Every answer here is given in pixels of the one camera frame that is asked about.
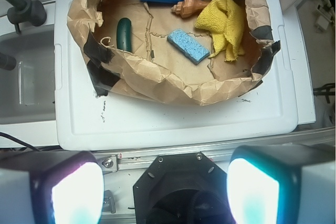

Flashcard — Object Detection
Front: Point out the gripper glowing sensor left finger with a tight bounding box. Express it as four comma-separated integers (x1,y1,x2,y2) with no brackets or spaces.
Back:
1,151,104,223

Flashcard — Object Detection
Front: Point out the brown plastic seashell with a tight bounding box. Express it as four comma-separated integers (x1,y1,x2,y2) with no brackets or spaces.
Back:
171,0,209,18

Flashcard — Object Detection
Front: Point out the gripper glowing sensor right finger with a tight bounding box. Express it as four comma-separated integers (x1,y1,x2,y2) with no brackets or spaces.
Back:
226,144,335,223

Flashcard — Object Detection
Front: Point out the dark green plastic pickle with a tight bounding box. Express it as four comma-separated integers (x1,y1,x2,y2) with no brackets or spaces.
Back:
117,18,132,52

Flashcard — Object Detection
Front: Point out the black octagonal mount plate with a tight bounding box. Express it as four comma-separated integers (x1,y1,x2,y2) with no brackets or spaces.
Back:
133,153,235,223

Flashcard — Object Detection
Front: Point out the white plastic bin lid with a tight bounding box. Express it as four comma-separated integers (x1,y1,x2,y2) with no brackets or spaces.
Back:
54,0,299,150

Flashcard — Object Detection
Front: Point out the white sink basin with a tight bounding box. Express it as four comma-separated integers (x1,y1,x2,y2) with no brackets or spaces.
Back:
1,25,56,124

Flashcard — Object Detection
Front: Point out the black cable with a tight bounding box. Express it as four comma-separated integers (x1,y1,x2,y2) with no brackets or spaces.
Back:
0,132,40,153

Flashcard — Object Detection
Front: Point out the dark green faucet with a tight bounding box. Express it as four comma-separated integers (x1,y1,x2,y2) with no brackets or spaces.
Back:
5,0,47,34

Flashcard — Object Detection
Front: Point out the yellow microfiber cloth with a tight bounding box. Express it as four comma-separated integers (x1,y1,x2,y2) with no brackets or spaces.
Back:
195,0,245,62

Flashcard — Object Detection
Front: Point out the blue textured sponge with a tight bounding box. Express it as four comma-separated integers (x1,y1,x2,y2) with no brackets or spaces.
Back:
167,29,210,65

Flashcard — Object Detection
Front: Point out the crumpled brown paper bag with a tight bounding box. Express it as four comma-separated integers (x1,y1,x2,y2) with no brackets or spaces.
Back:
67,0,280,105

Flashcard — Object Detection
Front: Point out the aluminium extrusion rail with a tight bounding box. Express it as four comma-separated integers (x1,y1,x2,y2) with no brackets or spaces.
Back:
93,126,335,174

